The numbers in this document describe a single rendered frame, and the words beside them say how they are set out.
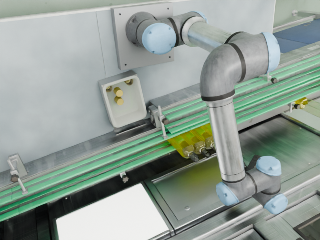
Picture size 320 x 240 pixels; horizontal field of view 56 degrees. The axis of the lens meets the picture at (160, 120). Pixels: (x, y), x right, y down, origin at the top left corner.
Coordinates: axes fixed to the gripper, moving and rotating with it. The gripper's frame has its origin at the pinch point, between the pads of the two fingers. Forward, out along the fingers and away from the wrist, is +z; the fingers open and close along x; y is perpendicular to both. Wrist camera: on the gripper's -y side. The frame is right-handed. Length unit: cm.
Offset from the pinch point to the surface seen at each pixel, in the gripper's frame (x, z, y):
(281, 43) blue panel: -12, 61, -88
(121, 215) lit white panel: 12, 4, 49
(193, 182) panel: 12.6, 4.7, 14.4
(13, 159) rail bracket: -17, 30, 81
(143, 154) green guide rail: 3.0, 26.7, 28.6
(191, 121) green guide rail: -6.2, 23.7, 2.1
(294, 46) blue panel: -12, 50, -88
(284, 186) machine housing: 13.1, -18.8, -15.5
